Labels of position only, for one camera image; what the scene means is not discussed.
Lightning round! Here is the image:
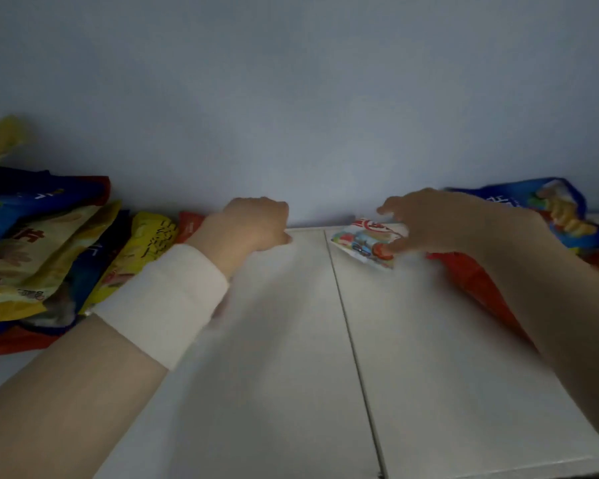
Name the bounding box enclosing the white wristband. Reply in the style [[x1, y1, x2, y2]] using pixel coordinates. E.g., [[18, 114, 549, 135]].
[[91, 243, 230, 371]]

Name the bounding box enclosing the person's right forearm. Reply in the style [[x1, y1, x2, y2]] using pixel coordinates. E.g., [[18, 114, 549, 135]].
[[467, 200, 599, 459]]

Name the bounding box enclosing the person's left hand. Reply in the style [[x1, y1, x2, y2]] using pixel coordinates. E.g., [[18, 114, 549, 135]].
[[186, 197, 294, 281]]

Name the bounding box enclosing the blue and red snack bag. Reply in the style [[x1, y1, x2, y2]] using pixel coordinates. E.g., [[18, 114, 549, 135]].
[[0, 166, 111, 262]]

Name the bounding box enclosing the large yellow chip bag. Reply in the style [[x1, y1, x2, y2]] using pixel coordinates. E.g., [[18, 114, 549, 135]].
[[0, 201, 122, 324]]

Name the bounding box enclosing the pale yellow snack bag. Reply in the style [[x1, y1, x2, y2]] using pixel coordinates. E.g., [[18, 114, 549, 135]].
[[0, 115, 27, 171]]

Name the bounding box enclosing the dark blue snack bag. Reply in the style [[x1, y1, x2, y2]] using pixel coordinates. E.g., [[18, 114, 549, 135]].
[[27, 209, 133, 329]]

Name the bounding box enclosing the bright yellow snack bag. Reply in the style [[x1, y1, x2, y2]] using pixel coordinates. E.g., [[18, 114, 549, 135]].
[[79, 211, 179, 316]]

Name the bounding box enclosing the person's left forearm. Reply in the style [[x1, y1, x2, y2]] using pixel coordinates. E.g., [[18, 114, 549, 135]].
[[0, 314, 169, 479]]

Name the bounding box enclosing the flat red snack bag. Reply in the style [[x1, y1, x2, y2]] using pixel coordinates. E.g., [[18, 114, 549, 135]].
[[0, 321, 83, 358]]

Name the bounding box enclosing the person's right hand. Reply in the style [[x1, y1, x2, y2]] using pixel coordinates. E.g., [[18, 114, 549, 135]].
[[376, 188, 486, 260]]

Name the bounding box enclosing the blue snack bag with fries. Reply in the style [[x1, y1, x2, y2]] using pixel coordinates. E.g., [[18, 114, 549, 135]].
[[443, 177, 599, 257]]

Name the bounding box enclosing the small white snack packet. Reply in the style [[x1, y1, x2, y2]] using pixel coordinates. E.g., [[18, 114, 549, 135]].
[[329, 217, 411, 270]]

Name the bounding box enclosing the orange red snack bag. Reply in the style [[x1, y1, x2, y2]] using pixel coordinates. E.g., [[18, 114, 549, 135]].
[[174, 210, 206, 245]]

